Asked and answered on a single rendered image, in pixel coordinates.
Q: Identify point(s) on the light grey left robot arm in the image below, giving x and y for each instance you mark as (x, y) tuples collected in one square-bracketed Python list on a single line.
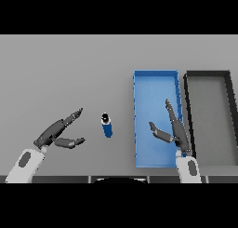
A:
[(25, 164)]

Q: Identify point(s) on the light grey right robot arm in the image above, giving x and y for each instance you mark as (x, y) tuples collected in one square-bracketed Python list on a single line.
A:
[(189, 169)]

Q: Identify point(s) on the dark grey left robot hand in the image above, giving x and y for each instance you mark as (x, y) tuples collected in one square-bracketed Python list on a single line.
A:
[(52, 131)]

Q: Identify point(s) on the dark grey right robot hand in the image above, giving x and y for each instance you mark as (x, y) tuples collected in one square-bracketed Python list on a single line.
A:
[(177, 127)]

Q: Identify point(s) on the dark grey bin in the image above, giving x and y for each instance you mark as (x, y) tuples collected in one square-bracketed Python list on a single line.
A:
[(210, 114)]

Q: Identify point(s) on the blue bin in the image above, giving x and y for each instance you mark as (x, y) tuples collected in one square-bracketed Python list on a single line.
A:
[(155, 114)]

